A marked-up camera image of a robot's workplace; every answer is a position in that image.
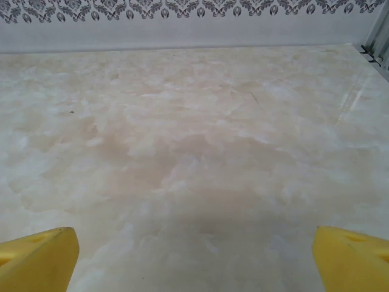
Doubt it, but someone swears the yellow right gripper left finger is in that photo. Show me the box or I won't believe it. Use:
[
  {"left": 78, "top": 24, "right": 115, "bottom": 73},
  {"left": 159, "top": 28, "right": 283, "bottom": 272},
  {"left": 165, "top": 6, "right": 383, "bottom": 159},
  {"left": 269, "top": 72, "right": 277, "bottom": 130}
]
[{"left": 0, "top": 226, "right": 80, "bottom": 292}]

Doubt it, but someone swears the aluminium frame post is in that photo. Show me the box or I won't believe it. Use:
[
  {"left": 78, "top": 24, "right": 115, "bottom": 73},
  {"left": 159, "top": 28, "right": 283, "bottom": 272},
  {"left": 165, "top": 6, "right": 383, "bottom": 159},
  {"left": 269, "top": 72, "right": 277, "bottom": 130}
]
[{"left": 363, "top": 0, "right": 389, "bottom": 71}]

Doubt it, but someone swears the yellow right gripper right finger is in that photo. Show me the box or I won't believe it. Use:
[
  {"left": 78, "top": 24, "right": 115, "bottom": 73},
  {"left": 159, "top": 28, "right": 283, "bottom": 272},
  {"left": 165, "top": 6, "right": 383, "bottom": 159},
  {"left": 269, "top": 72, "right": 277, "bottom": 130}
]
[{"left": 312, "top": 225, "right": 389, "bottom": 292}]

